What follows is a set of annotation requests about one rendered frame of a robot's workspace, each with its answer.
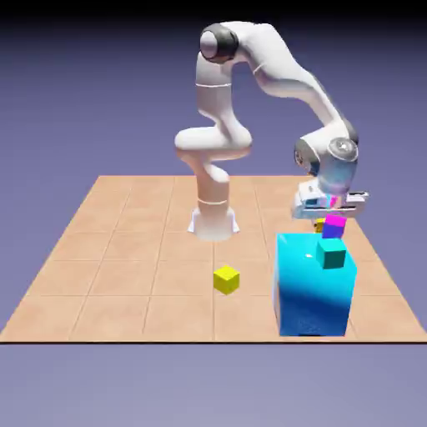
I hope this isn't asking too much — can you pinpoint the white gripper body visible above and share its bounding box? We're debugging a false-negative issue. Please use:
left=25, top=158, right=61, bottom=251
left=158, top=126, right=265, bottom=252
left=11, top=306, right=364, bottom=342
left=290, top=182, right=370, bottom=222

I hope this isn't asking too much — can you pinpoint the large blue box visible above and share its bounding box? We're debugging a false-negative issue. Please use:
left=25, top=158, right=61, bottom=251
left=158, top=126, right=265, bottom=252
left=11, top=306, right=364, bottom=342
left=272, top=232, right=359, bottom=337

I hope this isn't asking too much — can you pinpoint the small magenta cube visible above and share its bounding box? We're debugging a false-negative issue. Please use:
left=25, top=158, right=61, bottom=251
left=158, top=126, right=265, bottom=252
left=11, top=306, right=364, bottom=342
left=321, top=213, right=349, bottom=240

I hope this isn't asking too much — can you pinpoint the small yellow cube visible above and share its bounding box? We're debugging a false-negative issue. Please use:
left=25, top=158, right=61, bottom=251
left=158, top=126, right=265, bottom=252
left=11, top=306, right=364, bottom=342
left=213, top=264, right=241, bottom=296

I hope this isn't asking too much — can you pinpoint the small cyan cube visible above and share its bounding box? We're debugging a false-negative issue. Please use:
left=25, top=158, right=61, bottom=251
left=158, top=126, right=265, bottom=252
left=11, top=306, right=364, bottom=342
left=314, top=237, right=347, bottom=270

